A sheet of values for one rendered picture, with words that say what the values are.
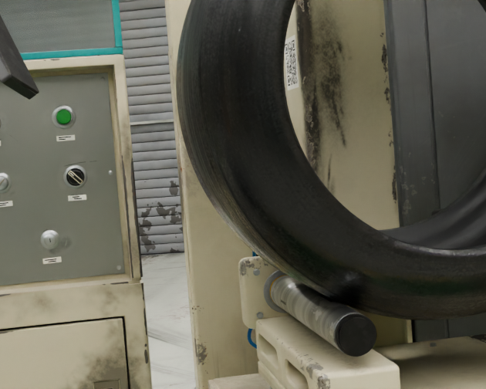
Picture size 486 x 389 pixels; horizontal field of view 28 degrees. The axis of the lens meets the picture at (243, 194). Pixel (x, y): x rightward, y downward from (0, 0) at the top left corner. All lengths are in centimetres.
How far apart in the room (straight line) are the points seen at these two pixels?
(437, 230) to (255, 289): 26
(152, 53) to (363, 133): 905
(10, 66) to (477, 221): 92
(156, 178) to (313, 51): 906
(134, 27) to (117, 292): 895
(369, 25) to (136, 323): 61
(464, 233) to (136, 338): 58
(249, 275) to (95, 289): 35
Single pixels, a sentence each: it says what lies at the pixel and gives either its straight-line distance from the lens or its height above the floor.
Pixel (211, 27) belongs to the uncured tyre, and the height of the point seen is 123.
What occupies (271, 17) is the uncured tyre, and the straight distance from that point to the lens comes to 101.
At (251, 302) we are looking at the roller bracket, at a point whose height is 89.
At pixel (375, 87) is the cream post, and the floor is 117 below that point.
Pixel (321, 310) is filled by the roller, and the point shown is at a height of 92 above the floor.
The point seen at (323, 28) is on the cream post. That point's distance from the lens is 139.
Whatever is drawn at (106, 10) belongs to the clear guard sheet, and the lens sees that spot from 163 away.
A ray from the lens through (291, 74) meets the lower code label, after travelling 144.
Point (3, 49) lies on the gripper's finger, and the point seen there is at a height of 117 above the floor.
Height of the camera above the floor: 111
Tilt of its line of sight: 3 degrees down
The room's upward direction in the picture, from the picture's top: 5 degrees counter-clockwise
